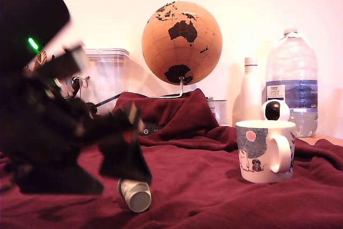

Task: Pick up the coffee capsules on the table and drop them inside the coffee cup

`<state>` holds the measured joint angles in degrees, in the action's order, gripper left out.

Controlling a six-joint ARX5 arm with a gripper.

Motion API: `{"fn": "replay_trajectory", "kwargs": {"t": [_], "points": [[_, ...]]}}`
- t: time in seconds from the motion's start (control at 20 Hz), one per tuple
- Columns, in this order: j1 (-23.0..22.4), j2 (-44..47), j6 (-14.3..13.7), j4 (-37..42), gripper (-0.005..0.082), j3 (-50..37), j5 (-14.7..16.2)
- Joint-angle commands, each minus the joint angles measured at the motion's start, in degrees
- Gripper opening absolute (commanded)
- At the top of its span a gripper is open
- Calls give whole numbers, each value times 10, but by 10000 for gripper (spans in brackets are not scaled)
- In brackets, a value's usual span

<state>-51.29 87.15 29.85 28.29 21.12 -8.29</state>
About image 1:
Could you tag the cream coffee capsule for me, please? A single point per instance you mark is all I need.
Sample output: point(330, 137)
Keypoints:
point(136, 199)

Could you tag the black coffee scoop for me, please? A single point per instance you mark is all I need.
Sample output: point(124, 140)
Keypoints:
point(107, 100)

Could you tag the dark box with flag print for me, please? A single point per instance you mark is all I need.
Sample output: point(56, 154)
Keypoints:
point(152, 129)

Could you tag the dark red fleece cloth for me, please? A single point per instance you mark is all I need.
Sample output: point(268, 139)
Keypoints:
point(201, 186)

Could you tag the clear plastic storage container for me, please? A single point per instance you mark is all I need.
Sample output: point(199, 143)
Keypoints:
point(107, 73)

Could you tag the metal globe stand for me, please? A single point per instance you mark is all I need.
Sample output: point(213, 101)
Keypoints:
point(181, 87)

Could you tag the metal tin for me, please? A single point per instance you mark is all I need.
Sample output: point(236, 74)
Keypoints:
point(219, 111)

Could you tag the cork globe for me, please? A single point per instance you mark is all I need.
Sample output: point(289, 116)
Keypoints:
point(182, 49)

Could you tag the white illustrated mug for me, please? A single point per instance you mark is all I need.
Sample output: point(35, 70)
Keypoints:
point(252, 159)

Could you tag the slim white bottle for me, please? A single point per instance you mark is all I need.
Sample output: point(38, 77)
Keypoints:
point(250, 92)

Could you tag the large clear water bottle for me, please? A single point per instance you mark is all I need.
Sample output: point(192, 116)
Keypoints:
point(292, 65)

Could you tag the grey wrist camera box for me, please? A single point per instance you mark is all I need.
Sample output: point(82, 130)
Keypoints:
point(67, 62)

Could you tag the small white round camera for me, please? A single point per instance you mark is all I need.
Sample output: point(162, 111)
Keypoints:
point(282, 111)

